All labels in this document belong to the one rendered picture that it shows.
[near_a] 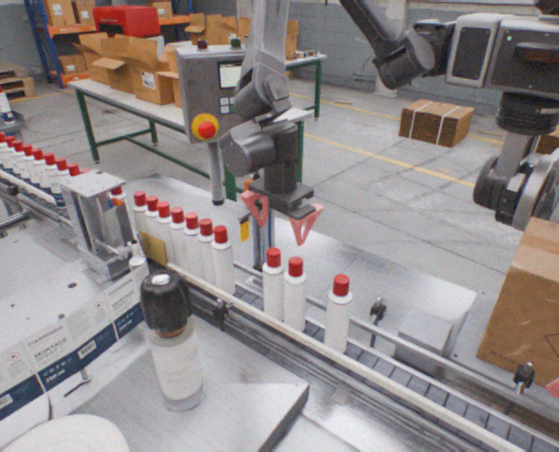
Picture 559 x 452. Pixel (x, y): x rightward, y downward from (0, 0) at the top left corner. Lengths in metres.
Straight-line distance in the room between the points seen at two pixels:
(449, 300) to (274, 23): 0.87
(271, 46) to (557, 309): 0.73
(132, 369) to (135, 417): 0.12
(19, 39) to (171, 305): 7.96
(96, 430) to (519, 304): 0.81
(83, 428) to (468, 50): 1.09
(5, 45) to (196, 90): 7.63
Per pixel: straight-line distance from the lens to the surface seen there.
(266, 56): 0.68
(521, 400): 0.90
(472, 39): 1.12
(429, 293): 1.25
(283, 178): 0.66
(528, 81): 1.10
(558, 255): 1.01
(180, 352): 0.77
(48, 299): 1.24
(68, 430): 0.75
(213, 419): 0.87
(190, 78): 0.90
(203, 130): 0.90
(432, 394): 0.95
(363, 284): 1.23
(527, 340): 1.02
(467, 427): 0.89
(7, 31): 8.47
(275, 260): 0.90
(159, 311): 0.70
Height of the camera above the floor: 1.61
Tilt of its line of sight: 32 degrees down
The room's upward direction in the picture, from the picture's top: straight up
